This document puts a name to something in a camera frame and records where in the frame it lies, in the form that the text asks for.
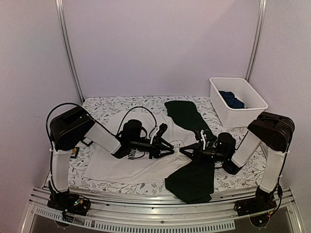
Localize white green raglan t-shirt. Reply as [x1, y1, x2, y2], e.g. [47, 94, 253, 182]
[83, 100, 216, 203]

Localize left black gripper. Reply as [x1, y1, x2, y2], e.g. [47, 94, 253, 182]
[130, 138, 174, 160]

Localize black display box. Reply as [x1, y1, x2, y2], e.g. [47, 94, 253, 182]
[70, 147, 80, 159]
[81, 137, 94, 147]

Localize black display box far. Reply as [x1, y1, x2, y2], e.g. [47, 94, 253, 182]
[81, 137, 94, 147]

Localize aluminium front rail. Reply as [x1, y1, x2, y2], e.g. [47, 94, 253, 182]
[21, 187, 304, 233]

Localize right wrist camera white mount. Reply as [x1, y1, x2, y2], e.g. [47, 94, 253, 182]
[194, 130, 209, 150]

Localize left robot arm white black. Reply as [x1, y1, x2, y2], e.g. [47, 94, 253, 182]
[45, 103, 174, 211]

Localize floral patterned table mat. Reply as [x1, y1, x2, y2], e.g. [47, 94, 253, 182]
[45, 96, 267, 195]

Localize right aluminium frame post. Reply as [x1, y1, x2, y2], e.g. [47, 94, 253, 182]
[245, 0, 267, 83]

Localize aluminium frame post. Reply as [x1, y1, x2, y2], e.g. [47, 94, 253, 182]
[245, 0, 267, 83]
[55, 0, 85, 103]

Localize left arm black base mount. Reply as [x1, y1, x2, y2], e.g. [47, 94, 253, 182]
[47, 193, 91, 216]

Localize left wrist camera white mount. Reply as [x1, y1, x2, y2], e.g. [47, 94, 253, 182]
[150, 123, 168, 145]

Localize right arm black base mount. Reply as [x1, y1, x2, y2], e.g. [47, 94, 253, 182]
[234, 187, 276, 216]

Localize left aluminium frame post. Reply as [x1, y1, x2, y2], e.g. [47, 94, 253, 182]
[55, 0, 85, 103]

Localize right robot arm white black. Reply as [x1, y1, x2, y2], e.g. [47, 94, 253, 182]
[179, 112, 295, 212]

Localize white plastic bin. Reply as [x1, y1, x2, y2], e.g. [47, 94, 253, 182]
[209, 77, 268, 128]

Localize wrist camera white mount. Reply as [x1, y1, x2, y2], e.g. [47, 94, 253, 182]
[194, 130, 209, 150]
[150, 123, 168, 145]

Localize dark blue cloth in bin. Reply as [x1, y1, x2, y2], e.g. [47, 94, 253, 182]
[219, 91, 245, 109]

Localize black display box near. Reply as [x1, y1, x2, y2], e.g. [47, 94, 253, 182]
[70, 147, 80, 159]

